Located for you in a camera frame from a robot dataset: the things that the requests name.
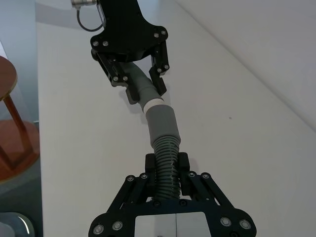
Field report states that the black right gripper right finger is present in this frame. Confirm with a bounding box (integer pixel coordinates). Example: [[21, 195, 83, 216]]
[[177, 152, 236, 209]]

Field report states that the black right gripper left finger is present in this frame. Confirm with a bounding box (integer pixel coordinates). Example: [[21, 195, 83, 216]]
[[106, 153, 157, 212]]

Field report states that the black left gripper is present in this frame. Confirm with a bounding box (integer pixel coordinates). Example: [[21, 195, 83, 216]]
[[90, 0, 171, 105]]

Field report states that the grey bent tube white end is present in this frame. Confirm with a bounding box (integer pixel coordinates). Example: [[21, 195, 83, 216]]
[[121, 62, 165, 112]]

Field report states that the grey corrugated hose with cuff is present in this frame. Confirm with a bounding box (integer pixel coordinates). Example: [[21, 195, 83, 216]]
[[145, 104, 184, 201]]

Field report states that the pale grey round object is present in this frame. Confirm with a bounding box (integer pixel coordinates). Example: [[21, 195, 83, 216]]
[[0, 211, 36, 237]]

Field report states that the round brown wooden stool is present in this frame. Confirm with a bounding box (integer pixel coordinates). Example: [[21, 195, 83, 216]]
[[0, 55, 40, 184]]

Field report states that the dark cable with silver plug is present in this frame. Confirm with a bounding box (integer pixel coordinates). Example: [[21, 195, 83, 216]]
[[70, 0, 105, 32]]

